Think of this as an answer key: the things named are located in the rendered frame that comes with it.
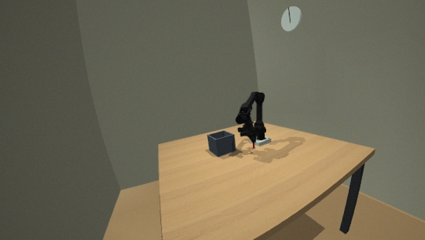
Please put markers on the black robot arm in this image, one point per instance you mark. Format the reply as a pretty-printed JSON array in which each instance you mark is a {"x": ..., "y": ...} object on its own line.
[{"x": 244, "y": 114}]

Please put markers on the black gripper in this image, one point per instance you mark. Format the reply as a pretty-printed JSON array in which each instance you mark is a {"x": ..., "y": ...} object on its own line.
[{"x": 250, "y": 131}]

